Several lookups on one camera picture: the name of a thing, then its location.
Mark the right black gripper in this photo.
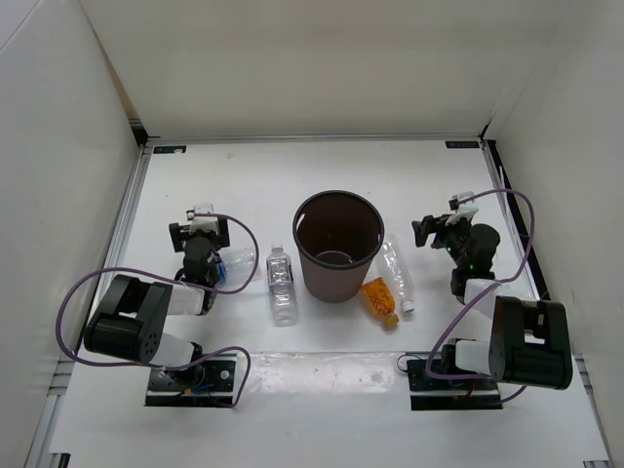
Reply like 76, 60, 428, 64
412, 213, 473, 269

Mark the clear plastic bottle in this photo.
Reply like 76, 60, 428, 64
379, 234, 415, 316

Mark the clear bottle blue label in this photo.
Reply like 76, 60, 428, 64
218, 247, 256, 288

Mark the orange drink bottle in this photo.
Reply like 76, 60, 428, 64
360, 277, 400, 329

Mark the clear water bottle white label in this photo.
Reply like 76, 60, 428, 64
266, 244, 297, 327

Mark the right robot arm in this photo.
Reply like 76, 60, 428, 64
411, 214, 573, 390

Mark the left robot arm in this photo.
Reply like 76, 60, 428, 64
84, 216, 230, 390

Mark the brown plastic waste bin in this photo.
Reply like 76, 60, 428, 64
292, 190, 385, 303

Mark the left dark corner label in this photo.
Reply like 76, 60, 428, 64
152, 145, 187, 154

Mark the dark corner label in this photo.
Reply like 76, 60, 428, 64
445, 140, 481, 149
152, 145, 187, 154

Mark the right dark corner label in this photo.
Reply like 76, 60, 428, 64
445, 140, 481, 149

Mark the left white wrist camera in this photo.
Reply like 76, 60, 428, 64
186, 203, 219, 234

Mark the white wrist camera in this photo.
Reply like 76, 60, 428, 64
446, 191, 479, 225
186, 203, 219, 234

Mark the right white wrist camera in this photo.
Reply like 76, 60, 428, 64
446, 191, 479, 225

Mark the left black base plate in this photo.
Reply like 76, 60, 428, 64
144, 353, 237, 408

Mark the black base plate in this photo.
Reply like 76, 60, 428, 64
144, 353, 237, 408
405, 357, 502, 411

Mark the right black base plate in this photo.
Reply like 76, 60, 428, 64
405, 357, 502, 411

